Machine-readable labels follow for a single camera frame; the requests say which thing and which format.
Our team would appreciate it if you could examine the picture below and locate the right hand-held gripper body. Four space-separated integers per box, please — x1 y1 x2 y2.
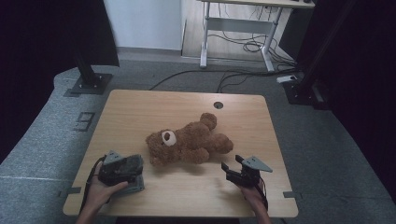
226 155 274 189

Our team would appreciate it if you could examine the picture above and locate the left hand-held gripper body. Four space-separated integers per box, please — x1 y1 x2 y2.
98 150 138 188

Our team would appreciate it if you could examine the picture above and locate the brown teddy bear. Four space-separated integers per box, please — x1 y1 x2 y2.
145 112 234 167

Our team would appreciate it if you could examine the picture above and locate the person's right hand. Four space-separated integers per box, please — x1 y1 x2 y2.
239 182 269 213

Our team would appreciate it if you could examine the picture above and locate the person's left hand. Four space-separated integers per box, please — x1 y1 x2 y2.
85 161 129 213

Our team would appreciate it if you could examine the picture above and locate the grey tape strip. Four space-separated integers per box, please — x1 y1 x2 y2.
282 190 303 200
58 186 82 198

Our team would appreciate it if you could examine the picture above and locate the grey square tape mark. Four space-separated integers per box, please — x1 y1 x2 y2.
73 111 96 133

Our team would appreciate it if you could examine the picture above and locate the tall black metal stand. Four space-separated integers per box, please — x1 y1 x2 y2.
281 0 358 110

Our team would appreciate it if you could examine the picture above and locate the white power strip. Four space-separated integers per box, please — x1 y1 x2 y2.
276 75 299 84

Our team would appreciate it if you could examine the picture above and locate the white metal desk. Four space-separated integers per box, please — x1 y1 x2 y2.
199 0 316 73

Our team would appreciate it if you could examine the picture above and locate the dark curtain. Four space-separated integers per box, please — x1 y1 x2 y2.
0 0 120 164
295 0 396 204

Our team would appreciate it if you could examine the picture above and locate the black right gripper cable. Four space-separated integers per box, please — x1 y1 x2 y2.
257 176 270 211

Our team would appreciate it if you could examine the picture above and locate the black stand with base plate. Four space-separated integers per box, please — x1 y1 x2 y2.
69 52 114 96

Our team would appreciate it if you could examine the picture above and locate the long black floor cable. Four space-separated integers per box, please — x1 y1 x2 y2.
148 68 297 93

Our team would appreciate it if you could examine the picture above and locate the tangle of black floor cables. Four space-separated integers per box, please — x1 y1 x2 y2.
207 3 297 68

